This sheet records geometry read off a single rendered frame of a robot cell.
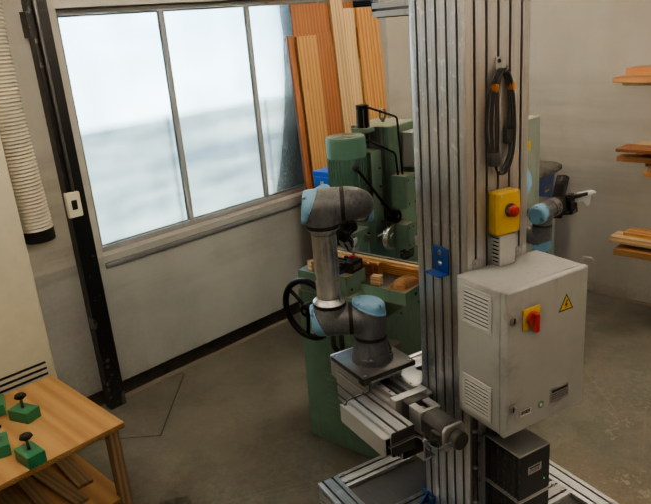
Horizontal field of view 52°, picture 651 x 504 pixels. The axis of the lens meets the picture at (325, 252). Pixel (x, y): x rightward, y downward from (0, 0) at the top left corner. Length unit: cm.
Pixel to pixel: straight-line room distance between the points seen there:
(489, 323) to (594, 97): 305
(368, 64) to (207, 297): 199
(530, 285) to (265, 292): 288
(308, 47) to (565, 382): 296
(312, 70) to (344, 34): 41
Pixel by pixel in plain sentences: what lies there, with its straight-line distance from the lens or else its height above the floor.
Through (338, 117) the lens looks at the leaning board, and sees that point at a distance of 475.
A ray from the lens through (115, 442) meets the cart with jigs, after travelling 296.
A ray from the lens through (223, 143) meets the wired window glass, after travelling 434.
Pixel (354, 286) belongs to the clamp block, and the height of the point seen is 90.
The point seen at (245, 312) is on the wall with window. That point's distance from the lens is 457.
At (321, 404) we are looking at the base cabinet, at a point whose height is 20.
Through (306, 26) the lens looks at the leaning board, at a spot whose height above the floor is 196.
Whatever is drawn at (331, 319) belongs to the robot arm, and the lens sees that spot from 235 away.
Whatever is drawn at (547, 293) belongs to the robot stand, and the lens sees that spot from 206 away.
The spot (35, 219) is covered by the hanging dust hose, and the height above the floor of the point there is 120.
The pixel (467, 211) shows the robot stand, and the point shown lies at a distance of 205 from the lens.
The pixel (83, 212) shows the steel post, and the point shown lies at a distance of 372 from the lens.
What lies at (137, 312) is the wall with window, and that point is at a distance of 409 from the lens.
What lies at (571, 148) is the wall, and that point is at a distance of 499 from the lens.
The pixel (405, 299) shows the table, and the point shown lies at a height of 87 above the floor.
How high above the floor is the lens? 198
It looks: 19 degrees down
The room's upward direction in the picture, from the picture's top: 5 degrees counter-clockwise
